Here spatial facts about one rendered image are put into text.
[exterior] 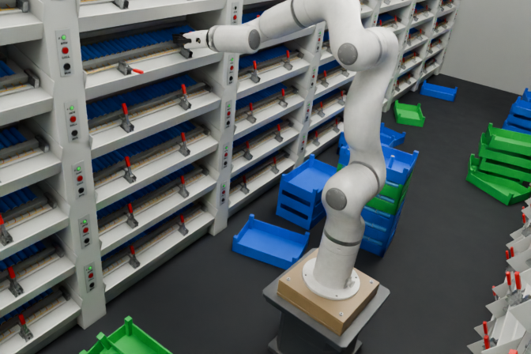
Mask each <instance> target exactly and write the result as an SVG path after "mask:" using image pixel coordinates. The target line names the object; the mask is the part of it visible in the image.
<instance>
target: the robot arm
mask: <svg viewBox="0 0 531 354"><path fill-rule="evenodd" d="M360 14H361V5H360V1H359V0H287V1H285V2H282V3H280V4H278V5H276V6H274V7H272V8H270V9H268V10H266V11H265V12H264V13H263V14H262V15H261V16H260V17H258V18H256V19H253V20H252V21H249V22H247V23H245V24H240V25H214V26H213V27H212V28H210V29H209V30H201V31H196V32H180V33H179V34H172V39H173V43H186V44H185V45H184V47H185V48H186V49H188V48H209V49H210V50H212V51H215V52H228V53H244V54H253V53H256V52H257V51H258V49H259V48H260V45H261V43H263V42H265V41H267V40H271V39H278V38H281V37H283V36H286V35H289V34H292V33H294V32H298V31H300V30H302V29H305V28H308V27H311V26H312V25H315V24H318V23H321V22H323V21H326V23H327V25H328V29H329V37H330V49H331V51H332V54H333V56H334V58H335V59H336V60H337V62H338V63H339V64H340V65H341V66H342V67H344V68H345V69H347V70H349V71H353V72H356V75H355V77H354V79H353V81H352V84H351V86H350V89H349V91H348V94H347V96H346V100H345V112H344V135H345V140H346V142H347V144H348V146H349V150H350V160H349V163H348V166H346V167H345V168H342V169H341V170H340V171H338V172H337V173H335V174H334V175H332V176H331V177H330V178H329V180H328V181H327V182H326V184H325V186H324V188H323V191H322V204H323V207H324V209H325V211H326V222H325V226H324V229H323V233H322V239H321V242H320V246H319V249H318V255H317V258H312V259H311V260H309V261H308V262H307V263H305V265H304V266H303V270H302V278H303V281H304V283H305V285H306V286H307V287H308V288H309V289H310V290H311V291H312V292H313V293H315V294H317V295H318V296H321V297H323V298H326V299H331V300H345V299H350V298H352V297H353V296H354V295H355V294H356V293H357V292H358V290H359V287H360V279H359V277H358V275H357V273H356V272H355V270H354V269H353V267H354V265H355V262H356V257H357V255H358V251H359V248H360V244H361V241H362V238H363V234H364V230H365V222H364V219H363V218H362V216H361V215H360V214H361V212H362V210H363V207H364V206H365V205H366V204H367V203H368V202H369V201H370V200H371V199H372V198H374V197H375V196H376V195H377V194H379V192H380V191H381V190H382V188H383V187H384V185H385V182H386V163H385V159H384V156H383V152H382V146H381V141H380V124H381V117H382V105H383V101H384V97H385V94H386V90H387V87H388V84H389V83H390V79H391V77H392V75H393V72H394V69H395V66H396V64H397V57H398V41H397V37H396V36H395V35H394V33H393V32H391V31H390V30H389V29H387V28H383V27H373V28H363V26H362V24H361V20H360Z"/></svg>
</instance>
